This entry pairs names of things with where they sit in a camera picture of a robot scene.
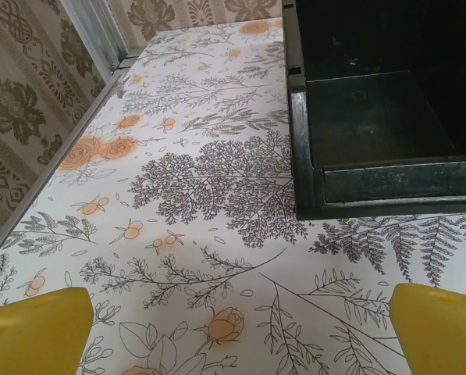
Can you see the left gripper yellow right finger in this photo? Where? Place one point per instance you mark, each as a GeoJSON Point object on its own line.
{"type": "Point", "coordinates": [439, 336]}

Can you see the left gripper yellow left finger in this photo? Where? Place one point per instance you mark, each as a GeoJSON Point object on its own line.
{"type": "Point", "coordinates": [33, 336]}

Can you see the floral patterned table cover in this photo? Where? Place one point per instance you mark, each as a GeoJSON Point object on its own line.
{"type": "Point", "coordinates": [217, 250]}

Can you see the black plastic bin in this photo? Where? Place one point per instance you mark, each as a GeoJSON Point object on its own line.
{"type": "Point", "coordinates": [306, 164]}

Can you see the aluminium table side rail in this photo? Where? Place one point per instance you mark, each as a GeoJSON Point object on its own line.
{"type": "Point", "coordinates": [49, 172]}

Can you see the aluminium frame post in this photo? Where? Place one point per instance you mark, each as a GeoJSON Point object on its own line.
{"type": "Point", "coordinates": [100, 31]}

